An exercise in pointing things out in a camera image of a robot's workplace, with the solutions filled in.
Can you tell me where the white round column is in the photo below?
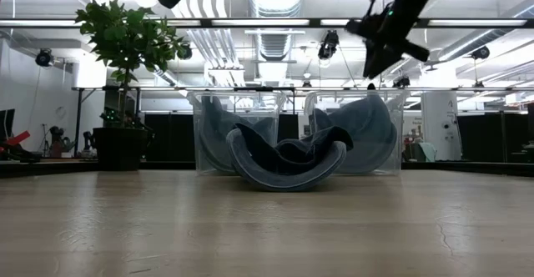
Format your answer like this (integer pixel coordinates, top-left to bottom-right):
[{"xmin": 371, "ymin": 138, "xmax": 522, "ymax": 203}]
[{"xmin": 421, "ymin": 91, "xmax": 462, "ymax": 162}]

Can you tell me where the clear plastic bin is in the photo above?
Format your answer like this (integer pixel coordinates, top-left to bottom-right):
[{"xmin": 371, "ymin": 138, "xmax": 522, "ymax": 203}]
[
  {"xmin": 303, "ymin": 88, "xmax": 411, "ymax": 177},
  {"xmin": 186, "ymin": 89, "xmax": 289, "ymax": 176}
]

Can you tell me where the green potted plant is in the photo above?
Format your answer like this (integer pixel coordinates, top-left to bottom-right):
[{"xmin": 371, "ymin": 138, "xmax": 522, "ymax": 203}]
[{"xmin": 74, "ymin": 0, "xmax": 187, "ymax": 173}]

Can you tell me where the red flat object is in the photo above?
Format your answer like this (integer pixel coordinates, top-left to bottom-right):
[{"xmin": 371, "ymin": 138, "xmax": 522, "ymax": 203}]
[{"xmin": 0, "ymin": 130, "xmax": 32, "ymax": 148}]

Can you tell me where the pale green cloth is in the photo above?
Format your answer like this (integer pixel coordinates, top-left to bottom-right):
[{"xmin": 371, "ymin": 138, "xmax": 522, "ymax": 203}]
[{"xmin": 416, "ymin": 142, "xmax": 437, "ymax": 163}]

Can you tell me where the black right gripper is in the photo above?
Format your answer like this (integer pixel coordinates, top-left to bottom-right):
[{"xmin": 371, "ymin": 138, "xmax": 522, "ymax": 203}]
[{"xmin": 345, "ymin": 1, "xmax": 431, "ymax": 80}]

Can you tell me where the black partition panel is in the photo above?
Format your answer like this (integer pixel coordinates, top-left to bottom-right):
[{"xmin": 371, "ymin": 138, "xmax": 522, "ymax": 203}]
[
  {"xmin": 456, "ymin": 113, "xmax": 534, "ymax": 164},
  {"xmin": 144, "ymin": 113, "xmax": 197, "ymax": 163}
]

